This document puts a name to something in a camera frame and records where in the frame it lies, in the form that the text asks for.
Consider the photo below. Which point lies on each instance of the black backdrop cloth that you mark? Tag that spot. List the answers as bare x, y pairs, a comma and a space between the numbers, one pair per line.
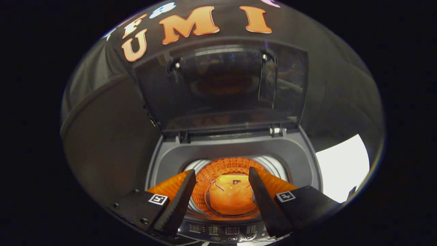
341, 85

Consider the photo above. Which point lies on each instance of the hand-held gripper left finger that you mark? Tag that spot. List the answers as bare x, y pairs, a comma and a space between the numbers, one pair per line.
179, 201

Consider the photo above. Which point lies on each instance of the orange polo shirt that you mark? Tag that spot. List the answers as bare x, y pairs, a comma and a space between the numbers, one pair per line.
232, 198

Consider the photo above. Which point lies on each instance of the white paper stack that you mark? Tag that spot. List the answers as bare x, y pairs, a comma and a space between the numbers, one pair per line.
341, 164

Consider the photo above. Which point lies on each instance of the dark glass washing machine lid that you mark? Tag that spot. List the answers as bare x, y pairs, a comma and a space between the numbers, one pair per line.
218, 102

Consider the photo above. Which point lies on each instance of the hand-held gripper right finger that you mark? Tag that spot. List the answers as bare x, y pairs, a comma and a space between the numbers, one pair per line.
264, 201

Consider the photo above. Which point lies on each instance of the grey washing machine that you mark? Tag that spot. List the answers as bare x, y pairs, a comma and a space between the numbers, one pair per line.
232, 148

